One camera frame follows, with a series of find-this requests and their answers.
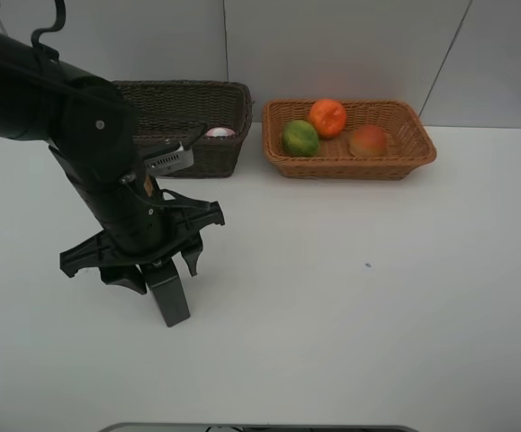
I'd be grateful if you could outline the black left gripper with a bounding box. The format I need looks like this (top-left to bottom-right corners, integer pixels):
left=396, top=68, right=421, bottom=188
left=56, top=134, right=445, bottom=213
left=59, top=183, right=225, bottom=295

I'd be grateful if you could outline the black square dispenser bottle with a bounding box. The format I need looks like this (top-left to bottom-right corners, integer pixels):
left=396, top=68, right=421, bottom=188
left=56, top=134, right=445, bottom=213
left=142, top=261, right=191, bottom=328

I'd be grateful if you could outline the pink bottle white cap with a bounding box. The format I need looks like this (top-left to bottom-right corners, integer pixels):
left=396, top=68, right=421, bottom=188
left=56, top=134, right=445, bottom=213
left=205, top=127, right=236, bottom=138

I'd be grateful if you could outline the green lime fruit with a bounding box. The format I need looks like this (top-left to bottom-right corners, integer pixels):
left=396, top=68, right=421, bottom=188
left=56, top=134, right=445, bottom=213
left=282, top=120, right=319, bottom=158

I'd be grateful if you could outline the orange mandarin fruit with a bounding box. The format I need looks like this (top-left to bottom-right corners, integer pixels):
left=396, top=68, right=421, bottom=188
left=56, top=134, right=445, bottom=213
left=308, top=99, right=347, bottom=139

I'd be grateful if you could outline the red yellow peach fruit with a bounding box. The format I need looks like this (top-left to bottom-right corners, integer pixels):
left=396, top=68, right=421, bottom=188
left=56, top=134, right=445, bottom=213
left=349, top=124, right=388, bottom=158

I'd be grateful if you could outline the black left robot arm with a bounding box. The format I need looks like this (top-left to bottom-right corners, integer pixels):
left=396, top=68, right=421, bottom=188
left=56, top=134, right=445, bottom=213
left=0, top=33, right=224, bottom=293

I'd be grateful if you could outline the dark brown wicker basket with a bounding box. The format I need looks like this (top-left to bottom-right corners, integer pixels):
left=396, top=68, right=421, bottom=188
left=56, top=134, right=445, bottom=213
left=114, top=80, right=252, bottom=178

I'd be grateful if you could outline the light orange wicker basket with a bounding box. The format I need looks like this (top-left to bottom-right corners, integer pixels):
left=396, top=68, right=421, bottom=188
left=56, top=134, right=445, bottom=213
left=262, top=99, right=436, bottom=180

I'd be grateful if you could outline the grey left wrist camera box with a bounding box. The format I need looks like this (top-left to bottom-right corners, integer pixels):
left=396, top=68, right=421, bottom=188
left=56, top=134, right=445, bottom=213
left=139, top=139, right=193, bottom=176

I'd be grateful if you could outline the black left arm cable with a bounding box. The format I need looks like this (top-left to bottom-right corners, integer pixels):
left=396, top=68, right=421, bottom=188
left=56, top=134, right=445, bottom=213
left=0, top=0, right=67, bottom=62

